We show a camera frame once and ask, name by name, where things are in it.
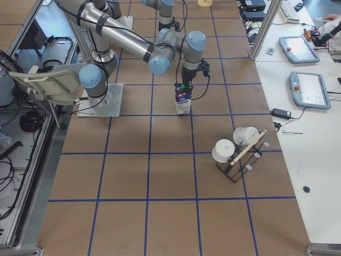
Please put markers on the scissors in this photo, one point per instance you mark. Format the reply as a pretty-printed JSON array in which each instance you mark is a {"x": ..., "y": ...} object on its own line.
[{"x": 278, "y": 125}]

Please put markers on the allen key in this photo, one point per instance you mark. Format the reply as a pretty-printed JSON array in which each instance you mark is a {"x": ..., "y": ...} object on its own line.
[{"x": 291, "y": 133}]

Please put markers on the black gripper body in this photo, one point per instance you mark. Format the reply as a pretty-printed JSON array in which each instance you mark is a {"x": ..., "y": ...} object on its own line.
[{"x": 187, "y": 74}]

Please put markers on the white smiley cup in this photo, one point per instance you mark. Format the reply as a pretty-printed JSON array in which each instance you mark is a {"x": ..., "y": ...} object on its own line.
[{"x": 245, "y": 135}]

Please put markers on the person forearm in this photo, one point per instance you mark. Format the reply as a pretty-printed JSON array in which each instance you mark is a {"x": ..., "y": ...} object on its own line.
[{"x": 333, "y": 44}]

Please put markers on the white plastic chair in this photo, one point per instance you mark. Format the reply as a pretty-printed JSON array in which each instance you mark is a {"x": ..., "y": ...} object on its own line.
[{"x": 60, "y": 86}]

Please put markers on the white cup on rack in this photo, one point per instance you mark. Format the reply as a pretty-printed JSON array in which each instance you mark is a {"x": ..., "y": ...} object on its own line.
[{"x": 223, "y": 150}]

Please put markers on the lower teach pendant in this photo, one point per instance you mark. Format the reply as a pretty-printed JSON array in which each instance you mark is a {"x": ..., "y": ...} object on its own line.
[{"x": 309, "y": 90}]

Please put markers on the blue white milk carton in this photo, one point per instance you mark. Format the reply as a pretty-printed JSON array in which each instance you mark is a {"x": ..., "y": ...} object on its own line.
[{"x": 183, "y": 99}]

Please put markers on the upper teach pendant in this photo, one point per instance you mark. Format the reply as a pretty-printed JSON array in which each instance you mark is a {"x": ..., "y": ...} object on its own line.
[{"x": 298, "y": 50}]

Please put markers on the black wire cup rack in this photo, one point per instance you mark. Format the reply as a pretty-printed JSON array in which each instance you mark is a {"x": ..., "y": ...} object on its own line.
[{"x": 243, "y": 159}]

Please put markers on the wooden mug stand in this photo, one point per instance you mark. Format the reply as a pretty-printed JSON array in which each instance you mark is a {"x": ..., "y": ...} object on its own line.
[{"x": 205, "y": 3}]

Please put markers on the aluminium frame post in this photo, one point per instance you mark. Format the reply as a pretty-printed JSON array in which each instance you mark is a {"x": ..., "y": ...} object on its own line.
[{"x": 266, "y": 24}]

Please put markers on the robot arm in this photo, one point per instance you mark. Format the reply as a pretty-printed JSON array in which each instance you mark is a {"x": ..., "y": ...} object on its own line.
[
  {"x": 165, "y": 9},
  {"x": 102, "y": 18}
]

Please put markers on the teach pendant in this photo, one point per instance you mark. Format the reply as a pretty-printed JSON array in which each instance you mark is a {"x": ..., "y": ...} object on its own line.
[
  {"x": 309, "y": 90},
  {"x": 298, "y": 50}
]

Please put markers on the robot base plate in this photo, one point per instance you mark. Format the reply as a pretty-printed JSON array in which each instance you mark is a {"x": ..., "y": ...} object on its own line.
[{"x": 109, "y": 107}]

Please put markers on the black power adapter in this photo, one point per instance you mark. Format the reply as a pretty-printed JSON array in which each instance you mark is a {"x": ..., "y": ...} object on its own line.
[{"x": 283, "y": 114}]

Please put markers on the white keyboard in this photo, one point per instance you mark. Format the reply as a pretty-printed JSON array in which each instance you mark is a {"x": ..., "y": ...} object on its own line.
[{"x": 288, "y": 12}]

